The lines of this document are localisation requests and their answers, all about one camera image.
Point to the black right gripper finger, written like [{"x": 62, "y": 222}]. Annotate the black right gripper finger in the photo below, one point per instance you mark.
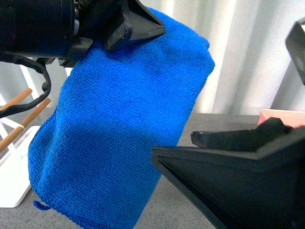
[
  {"x": 130, "y": 24},
  {"x": 295, "y": 44}
]

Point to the white towel rack stand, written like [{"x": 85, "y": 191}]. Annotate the white towel rack stand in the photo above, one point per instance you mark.
[{"x": 14, "y": 175}]

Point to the left wooden rack rod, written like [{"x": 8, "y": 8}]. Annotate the left wooden rack rod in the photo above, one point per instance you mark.
[{"x": 17, "y": 99}]

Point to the wooden rack rod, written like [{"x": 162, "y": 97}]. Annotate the wooden rack rod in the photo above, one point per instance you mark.
[
  {"x": 21, "y": 127},
  {"x": 17, "y": 99}
]

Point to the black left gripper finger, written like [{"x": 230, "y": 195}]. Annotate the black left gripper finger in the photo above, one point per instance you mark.
[{"x": 244, "y": 179}]

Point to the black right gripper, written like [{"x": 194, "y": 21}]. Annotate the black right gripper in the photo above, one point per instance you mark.
[{"x": 63, "y": 29}]

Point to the blue microfiber cloth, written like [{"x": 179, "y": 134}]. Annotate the blue microfiber cloth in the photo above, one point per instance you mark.
[{"x": 91, "y": 159}]

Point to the right wooden rack rod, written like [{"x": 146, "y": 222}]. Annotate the right wooden rack rod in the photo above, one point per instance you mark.
[{"x": 21, "y": 127}]

